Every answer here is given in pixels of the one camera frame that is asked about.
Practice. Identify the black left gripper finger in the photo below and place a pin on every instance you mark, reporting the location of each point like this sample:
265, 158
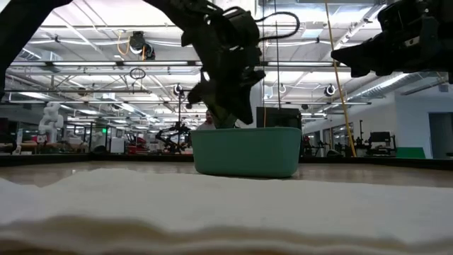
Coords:
242, 102
202, 93

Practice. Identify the teal plastic tupperware container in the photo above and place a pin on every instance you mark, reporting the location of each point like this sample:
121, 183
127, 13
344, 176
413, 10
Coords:
247, 152

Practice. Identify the black background robot arm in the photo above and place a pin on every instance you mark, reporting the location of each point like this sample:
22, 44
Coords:
173, 136

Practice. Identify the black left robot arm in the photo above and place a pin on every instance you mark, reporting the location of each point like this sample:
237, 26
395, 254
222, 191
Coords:
21, 35

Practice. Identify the small black ceiling reel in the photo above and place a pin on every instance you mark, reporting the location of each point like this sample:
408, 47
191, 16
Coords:
177, 90
330, 90

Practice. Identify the black metal stand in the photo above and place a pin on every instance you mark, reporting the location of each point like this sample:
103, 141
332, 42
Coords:
179, 110

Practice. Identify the person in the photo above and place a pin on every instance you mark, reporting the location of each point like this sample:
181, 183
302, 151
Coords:
209, 122

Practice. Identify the black equipment cart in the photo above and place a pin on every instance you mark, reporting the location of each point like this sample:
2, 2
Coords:
380, 138

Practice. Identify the red cart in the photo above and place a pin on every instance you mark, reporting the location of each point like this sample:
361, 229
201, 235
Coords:
136, 145

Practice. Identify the grey door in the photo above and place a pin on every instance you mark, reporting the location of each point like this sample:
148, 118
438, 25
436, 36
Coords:
440, 134

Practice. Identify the green box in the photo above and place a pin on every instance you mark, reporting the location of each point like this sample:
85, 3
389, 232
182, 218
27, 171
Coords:
410, 153

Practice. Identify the white folded cloth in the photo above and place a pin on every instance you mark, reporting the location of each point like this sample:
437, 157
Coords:
226, 212

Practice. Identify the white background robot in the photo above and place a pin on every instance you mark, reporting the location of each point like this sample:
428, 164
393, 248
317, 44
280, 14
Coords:
51, 122

